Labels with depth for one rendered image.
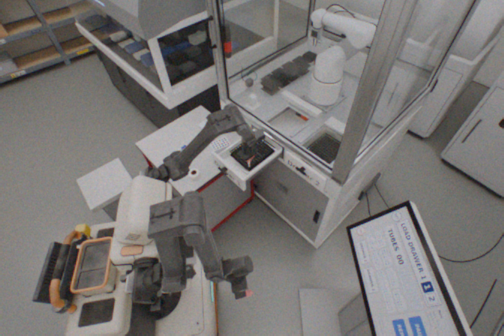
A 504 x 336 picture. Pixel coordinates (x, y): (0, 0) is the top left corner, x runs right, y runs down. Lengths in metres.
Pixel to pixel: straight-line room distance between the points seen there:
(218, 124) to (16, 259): 2.38
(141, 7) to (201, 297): 1.77
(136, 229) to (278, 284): 1.47
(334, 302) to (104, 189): 1.70
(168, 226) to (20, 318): 2.20
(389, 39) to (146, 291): 1.11
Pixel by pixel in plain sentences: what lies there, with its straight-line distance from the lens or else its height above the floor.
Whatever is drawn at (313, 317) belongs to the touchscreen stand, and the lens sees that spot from 2.21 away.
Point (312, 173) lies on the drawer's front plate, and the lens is 1.60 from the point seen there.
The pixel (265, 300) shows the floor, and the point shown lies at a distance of 2.24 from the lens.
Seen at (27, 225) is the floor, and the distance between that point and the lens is 3.16.
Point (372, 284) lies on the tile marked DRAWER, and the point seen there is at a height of 1.01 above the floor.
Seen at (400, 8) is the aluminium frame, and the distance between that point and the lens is 0.98.
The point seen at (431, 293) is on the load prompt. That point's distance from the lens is 1.19.
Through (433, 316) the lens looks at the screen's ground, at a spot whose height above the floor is 1.14.
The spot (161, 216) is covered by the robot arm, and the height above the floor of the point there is 1.61.
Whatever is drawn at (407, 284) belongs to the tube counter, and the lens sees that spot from 1.23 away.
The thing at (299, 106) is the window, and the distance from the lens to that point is 1.41.
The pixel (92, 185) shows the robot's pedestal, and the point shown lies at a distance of 2.01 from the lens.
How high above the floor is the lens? 2.19
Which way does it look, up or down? 49 degrees down
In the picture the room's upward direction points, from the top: 3 degrees counter-clockwise
